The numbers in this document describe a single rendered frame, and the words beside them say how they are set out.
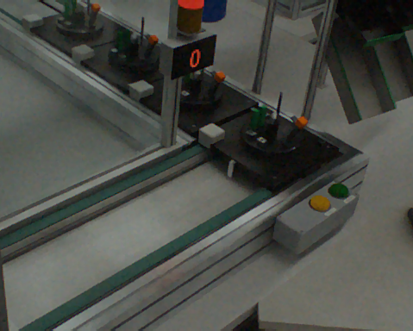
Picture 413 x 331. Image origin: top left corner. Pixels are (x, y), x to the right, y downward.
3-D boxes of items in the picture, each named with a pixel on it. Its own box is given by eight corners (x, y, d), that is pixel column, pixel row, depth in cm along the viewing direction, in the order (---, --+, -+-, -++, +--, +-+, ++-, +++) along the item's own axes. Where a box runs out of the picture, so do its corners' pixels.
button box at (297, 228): (353, 215, 146) (360, 193, 143) (297, 256, 133) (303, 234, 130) (328, 199, 150) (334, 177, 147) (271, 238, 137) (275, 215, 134)
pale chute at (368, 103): (384, 113, 168) (397, 108, 164) (348, 125, 161) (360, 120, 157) (347, 11, 169) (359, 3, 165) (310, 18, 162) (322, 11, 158)
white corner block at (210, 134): (223, 145, 155) (226, 130, 152) (210, 151, 152) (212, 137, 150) (209, 135, 157) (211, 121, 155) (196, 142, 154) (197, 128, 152)
